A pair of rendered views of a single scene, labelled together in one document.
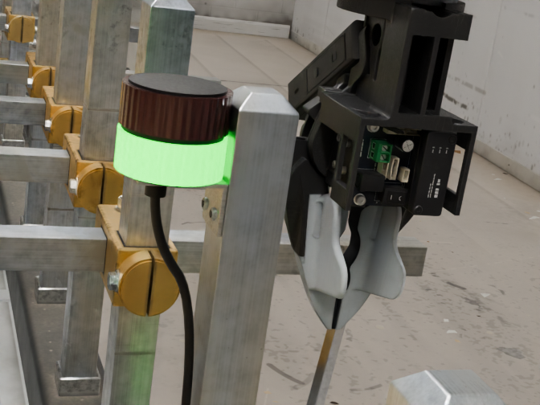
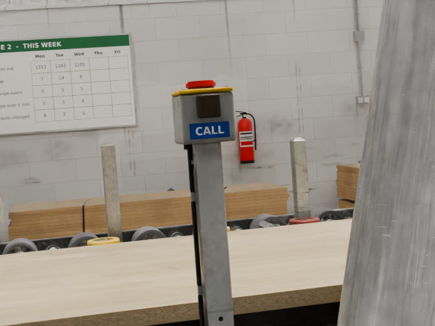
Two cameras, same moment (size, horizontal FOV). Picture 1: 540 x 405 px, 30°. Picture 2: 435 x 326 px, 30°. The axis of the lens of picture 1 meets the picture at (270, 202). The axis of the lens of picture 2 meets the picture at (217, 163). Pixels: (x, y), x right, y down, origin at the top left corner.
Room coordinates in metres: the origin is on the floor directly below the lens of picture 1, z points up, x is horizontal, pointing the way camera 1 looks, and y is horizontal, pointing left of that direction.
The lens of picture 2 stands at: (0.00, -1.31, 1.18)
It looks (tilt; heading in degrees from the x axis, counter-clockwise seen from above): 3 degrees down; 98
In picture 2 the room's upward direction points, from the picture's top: 4 degrees counter-clockwise
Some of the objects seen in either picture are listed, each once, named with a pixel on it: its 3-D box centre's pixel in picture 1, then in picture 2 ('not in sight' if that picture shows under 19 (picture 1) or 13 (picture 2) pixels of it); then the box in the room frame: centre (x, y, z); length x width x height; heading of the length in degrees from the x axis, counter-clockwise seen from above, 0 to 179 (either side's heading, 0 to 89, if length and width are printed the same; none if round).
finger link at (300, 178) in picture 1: (321, 185); not in sight; (0.59, -0.03, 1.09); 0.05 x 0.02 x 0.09; 110
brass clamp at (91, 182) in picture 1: (92, 172); not in sight; (1.04, 0.19, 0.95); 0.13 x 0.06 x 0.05; 20
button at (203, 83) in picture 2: not in sight; (200, 87); (-0.16, -0.25, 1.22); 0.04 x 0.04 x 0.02
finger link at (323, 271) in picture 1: (330, 269); not in sight; (0.57, -0.04, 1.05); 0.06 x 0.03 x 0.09; 20
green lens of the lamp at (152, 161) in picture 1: (170, 150); not in sight; (0.53, 0.06, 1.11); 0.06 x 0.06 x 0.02
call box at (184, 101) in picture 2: not in sight; (203, 118); (-0.16, -0.25, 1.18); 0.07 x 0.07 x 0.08; 20
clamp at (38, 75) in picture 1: (45, 76); not in sight; (1.51, 0.37, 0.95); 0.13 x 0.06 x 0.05; 20
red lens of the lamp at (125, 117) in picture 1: (175, 106); not in sight; (0.53, 0.06, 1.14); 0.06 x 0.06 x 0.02
